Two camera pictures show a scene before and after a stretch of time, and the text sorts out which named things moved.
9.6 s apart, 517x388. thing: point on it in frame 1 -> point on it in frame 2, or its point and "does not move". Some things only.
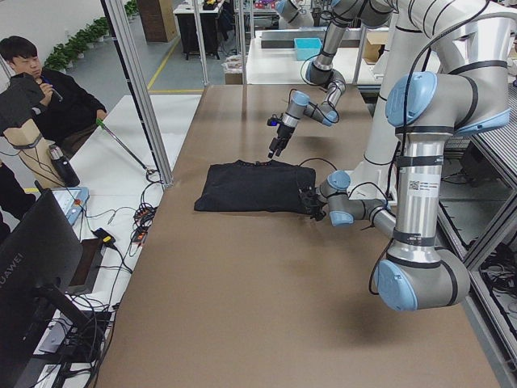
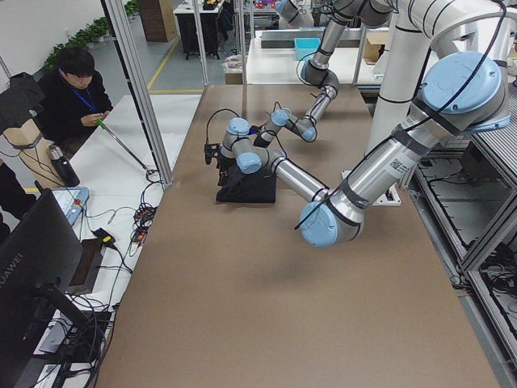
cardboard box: [374, 46] does not move
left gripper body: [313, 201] -> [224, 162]
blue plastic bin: [307, 48] does not move
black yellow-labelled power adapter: [107, 238] does not move
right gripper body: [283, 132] -> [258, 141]
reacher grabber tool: [100, 123] does not move
